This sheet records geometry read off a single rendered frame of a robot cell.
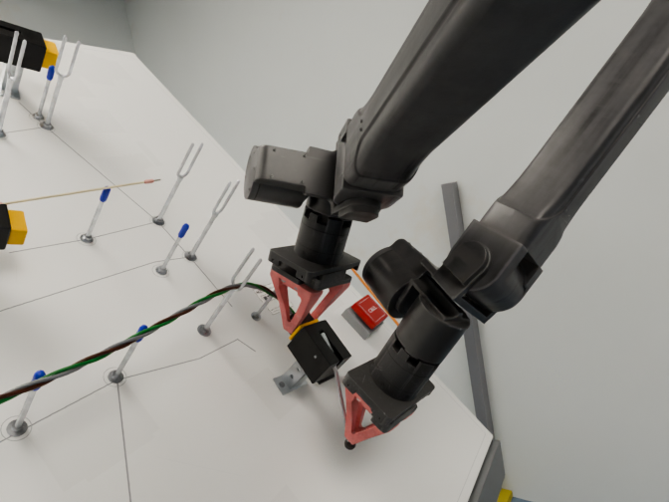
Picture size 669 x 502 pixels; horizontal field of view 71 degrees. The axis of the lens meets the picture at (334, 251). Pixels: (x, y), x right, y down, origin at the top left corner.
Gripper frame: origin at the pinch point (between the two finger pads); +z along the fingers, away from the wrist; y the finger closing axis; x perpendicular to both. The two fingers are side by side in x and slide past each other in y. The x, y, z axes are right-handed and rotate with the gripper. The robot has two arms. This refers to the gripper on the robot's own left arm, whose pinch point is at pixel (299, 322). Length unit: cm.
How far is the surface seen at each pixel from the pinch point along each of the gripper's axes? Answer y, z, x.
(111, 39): -102, -21, -235
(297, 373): 1.1, 5.6, 2.5
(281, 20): -114, -48, -126
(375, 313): -20.5, 3.8, 0.2
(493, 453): -26.4, 17.7, 24.0
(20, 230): 24.3, -7.1, -17.5
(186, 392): 13.5, 6.6, -2.5
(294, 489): 8.4, 12.4, 10.8
